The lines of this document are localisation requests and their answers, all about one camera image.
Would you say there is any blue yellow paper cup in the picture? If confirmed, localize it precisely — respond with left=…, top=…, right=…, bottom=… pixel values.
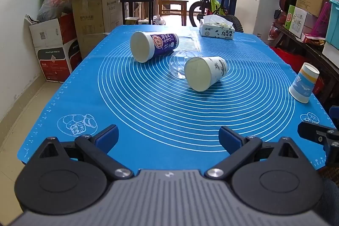
left=289, top=62, right=320, bottom=104

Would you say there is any clear plastic cup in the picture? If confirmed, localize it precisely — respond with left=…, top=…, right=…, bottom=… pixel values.
left=169, top=50, right=205, bottom=80

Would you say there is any dark wooden bench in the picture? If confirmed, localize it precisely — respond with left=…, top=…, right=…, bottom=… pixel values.
left=268, top=22, right=339, bottom=105

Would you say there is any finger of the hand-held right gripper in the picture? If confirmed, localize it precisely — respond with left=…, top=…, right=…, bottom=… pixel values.
left=324, top=140, right=339, bottom=166
left=297, top=121, right=339, bottom=146

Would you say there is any tall brown cardboard box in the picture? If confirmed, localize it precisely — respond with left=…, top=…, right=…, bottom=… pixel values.
left=72, top=0, right=124, bottom=60

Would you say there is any green black bicycle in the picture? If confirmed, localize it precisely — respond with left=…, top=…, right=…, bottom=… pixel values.
left=181, top=0, right=244, bottom=33

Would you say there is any blue silicone baking mat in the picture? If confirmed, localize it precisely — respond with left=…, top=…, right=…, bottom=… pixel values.
left=16, top=25, right=336, bottom=171

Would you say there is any teal plastic bin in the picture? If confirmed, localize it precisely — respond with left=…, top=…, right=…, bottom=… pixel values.
left=325, top=0, right=339, bottom=44

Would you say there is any green white carton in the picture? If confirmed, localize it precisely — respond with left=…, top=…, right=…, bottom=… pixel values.
left=287, top=5, right=308, bottom=35

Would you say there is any white ink-print paper cup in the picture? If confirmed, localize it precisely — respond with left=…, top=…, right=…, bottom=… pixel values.
left=184, top=56, right=228, bottom=92

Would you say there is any translucent plastic bag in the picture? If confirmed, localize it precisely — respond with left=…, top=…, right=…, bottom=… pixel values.
left=36, top=0, right=74, bottom=22

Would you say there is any pink plastic basket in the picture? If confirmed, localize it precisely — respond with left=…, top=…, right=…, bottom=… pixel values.
left=316, top=2, right=332, bottom=38

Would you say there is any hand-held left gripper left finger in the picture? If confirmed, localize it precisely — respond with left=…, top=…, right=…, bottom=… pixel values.
left=34, top=125, right=133, bottom=180

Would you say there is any white red printer box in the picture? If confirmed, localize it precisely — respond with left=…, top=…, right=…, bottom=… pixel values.
left=25, top=12, right=83, bottom=83

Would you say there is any white tissue box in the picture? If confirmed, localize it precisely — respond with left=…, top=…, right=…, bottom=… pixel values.
left=199, top=15, right=236, bottom=40

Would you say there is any wooden chair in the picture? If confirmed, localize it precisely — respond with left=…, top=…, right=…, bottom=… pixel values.
left=156, top=0, right=189, bottom=27

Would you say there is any white chest freezer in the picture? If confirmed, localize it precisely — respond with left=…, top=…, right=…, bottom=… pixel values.
left=235, top=0, right=284, bottom=36

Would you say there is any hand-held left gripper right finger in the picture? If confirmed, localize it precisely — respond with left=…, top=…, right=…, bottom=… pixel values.
left=207, top=126, right=309, bottom=179

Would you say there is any person's leg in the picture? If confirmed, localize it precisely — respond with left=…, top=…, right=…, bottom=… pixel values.
left=317, top=177, right=339, bottom=226

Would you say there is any purple label paper cup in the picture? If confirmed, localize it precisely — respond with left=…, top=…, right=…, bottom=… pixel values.
left=130, top=31, right=180, bottom=63

